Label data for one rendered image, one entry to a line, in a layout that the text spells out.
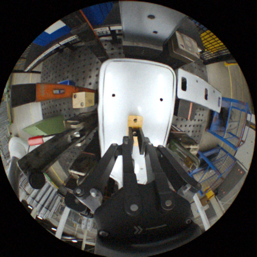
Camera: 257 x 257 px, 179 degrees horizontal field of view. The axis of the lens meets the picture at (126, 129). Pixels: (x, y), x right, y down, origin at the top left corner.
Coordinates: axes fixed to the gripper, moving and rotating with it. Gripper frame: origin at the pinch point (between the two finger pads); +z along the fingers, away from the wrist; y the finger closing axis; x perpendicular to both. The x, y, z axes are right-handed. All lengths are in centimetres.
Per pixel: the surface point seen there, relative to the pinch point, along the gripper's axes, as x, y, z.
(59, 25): 35.2, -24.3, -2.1
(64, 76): 28, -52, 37
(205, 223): -312, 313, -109
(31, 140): 0.7, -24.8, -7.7
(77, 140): -1.0, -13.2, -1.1
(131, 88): 11.0, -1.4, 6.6
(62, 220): -355, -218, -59
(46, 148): 1.6, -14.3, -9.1
